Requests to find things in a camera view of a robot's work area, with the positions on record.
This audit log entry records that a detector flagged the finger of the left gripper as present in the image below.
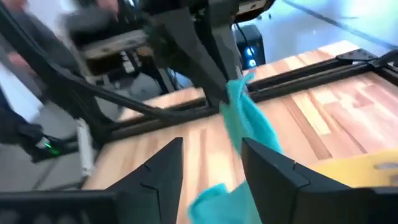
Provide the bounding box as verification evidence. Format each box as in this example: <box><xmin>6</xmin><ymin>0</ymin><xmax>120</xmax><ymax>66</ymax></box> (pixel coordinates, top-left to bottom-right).
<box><xmin>151</xmin><ymin>7</ymin><xmax>231</xmax><ymax>107</ymax></box>
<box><xmin>207</xmin><ymin>24</ymin><xmax>244</xmax><ymax>83</ymax></box>

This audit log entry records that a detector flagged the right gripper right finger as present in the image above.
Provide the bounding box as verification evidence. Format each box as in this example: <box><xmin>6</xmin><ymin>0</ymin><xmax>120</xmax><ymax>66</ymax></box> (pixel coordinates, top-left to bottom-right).
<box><xmin>241</xmin><ymin>138</ymin><xmax>352</xmax><ymax>224</ymax></box>

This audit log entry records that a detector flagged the black aluminium table frame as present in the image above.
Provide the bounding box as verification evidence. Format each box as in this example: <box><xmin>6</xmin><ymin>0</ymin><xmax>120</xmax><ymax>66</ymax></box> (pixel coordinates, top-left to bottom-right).
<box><xmin>0</xmin><ymin>2</ymin><xmax>398</xmax><ymax>147</ymax></box>

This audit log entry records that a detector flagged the black device green light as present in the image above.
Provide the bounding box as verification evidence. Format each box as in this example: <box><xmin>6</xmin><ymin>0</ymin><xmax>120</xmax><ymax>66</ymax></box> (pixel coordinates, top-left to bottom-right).
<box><xmin>0</xmin><ymin>105</ymin><xmax>78</xmax><ymax>164</ymax></box>

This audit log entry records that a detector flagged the yellow microfiber towel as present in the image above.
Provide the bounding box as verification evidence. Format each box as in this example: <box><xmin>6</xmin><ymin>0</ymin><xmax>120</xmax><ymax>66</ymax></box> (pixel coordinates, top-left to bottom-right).
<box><xmin>310</xmin><ymin>148</ymin><xmax>398</xmax><ymax>190</ymax></box>

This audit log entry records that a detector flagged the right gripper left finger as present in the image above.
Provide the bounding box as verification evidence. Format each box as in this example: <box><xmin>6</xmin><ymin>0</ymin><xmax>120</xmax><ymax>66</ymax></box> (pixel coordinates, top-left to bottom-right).
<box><xmin>106</xmin><ymin>136</ymin><xmax>185</xmax><ymax>224</ymax></box>

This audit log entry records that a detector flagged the black device blue light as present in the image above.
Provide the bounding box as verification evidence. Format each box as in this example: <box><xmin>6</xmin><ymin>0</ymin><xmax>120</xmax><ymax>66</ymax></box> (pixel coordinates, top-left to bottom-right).
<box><xmin>234</xmin><ymin>24</ymin><xmax>267</xmax><ymax>68</ymax></box>

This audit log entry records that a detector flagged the teal microfiber towel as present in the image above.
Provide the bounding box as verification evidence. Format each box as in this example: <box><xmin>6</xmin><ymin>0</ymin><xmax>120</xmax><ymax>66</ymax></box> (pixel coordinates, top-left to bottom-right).
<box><xmin>187</xmin><ymin>72</ymin><xmax>284</xmax><ymax>224</ymax></box>

